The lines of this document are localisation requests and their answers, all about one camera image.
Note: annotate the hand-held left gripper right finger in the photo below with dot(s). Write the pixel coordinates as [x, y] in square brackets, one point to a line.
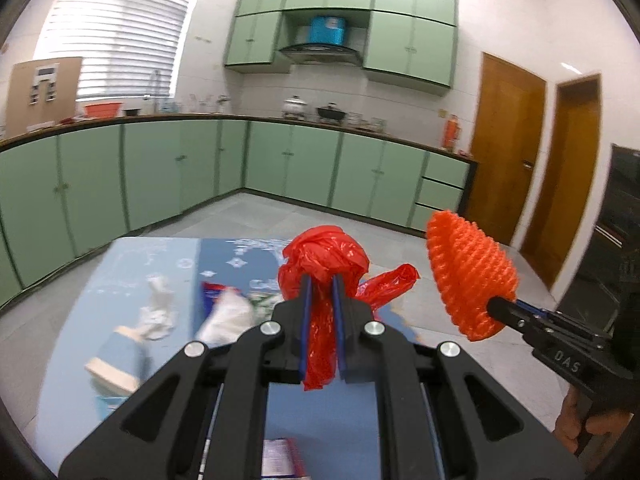
[338, 315]

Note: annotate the person's right hand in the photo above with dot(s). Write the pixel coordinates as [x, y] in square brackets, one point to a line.
[567, 417]

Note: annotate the red plastic basin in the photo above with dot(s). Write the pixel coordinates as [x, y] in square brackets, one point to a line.
[104, 109]

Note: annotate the range hood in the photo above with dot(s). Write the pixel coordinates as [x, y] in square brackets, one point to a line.
[320, 54]

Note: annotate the black bowl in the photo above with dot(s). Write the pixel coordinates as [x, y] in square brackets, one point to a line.
[133, 111]

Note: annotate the blue exhaust duct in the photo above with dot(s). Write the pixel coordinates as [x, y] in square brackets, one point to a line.
[327, 31]

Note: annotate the wide wooden door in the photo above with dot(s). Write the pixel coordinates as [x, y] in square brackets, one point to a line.
[505, 150]

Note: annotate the narrow wooden door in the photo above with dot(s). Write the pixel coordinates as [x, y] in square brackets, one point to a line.
[565, 185]

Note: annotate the blue snack packet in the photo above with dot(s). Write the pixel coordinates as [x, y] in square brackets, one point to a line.
[210, 292]

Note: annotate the red white snack wrapper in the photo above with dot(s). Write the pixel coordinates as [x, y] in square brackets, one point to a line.
[282, 457]

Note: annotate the cardboard box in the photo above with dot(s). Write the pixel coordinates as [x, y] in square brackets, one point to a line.
[45, 95]

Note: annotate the white window blinds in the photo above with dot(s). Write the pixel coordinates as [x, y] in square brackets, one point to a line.
[120, 30]

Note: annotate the metal kitchen faucet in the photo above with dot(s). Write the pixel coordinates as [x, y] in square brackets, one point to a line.
[154, 90]

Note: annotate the crumpled white tissue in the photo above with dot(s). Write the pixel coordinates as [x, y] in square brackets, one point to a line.
[156, 310]

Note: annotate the orange thermos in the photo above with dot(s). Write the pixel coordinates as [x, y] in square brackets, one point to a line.
[450, 132]

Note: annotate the white crumpled plastic wrapper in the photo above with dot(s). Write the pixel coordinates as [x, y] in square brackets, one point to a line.
[227, 317]

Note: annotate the white cooking pot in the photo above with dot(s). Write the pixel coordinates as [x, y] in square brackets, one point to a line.
[295, 107]

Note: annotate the green wall cabinets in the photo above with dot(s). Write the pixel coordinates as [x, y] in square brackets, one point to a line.
[410, 45]

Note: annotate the black wok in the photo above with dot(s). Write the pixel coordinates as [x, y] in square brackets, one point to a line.
[331, 114]

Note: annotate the orange foam fruit net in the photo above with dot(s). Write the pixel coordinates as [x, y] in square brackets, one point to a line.
[465, 275]

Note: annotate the blue paper cup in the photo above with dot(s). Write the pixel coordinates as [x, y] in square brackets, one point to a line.
[117, 360]

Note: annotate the green base cabinets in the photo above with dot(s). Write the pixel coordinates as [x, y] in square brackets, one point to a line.
[150, 170]

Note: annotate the row of glass jars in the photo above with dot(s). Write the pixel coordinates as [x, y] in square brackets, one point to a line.
[367, 122]

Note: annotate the red plastic bag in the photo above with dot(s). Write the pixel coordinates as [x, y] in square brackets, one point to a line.
[325, 255]

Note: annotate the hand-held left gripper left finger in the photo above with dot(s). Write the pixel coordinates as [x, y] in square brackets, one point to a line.
[305, 315]

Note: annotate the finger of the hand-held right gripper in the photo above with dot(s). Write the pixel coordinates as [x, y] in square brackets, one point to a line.
[545, 311]
[507, 310]

